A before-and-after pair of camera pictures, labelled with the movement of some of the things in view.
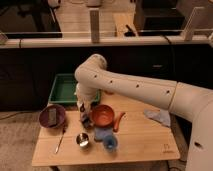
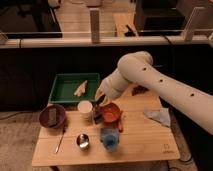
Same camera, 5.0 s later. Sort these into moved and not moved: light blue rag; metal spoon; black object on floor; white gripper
Moved: white gripper
Not moved: metal spoon; black object on floor; light blue rag
